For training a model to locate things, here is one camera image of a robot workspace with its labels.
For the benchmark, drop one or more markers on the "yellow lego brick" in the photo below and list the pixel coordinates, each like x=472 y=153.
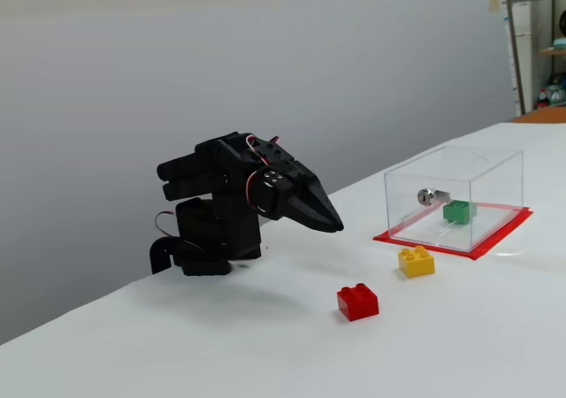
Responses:
x=416 y=262

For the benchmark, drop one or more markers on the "metal storage shelf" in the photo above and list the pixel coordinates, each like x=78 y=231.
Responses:
x=515 y=62

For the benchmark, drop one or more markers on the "red tape frame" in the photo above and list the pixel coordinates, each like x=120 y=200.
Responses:
x=499 y=235

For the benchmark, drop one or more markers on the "orange wooden tabletop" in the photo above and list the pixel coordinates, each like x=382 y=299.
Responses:
x=548 y=115

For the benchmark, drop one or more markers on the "teal object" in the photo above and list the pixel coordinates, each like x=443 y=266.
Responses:
x=560 y=43

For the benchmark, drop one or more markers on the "green lego brick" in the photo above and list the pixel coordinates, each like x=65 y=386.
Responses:
x=460 y=213

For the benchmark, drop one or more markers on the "red capped bottle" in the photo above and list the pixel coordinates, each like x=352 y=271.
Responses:
x=542 y=99

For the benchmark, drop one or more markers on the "silver cam lock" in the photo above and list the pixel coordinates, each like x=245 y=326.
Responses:
x=426 y=197

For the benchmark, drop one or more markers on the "transparent plastic box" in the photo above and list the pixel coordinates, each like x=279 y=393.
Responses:
x=491 y=177

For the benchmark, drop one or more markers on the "black table clamp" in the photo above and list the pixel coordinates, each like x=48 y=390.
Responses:
x=158 y=254

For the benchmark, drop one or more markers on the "red lego brick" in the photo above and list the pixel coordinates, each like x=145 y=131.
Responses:
x=358 y=304

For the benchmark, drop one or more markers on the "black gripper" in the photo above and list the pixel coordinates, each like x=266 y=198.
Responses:
x=295 y=193

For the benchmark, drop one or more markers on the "white cardboard box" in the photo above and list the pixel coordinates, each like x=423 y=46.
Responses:
x=522 y=17

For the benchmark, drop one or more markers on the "yellow paper note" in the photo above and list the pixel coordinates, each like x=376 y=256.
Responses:
x=494 y=3

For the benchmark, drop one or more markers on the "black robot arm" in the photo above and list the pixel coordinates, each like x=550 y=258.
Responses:
x=221 y=221

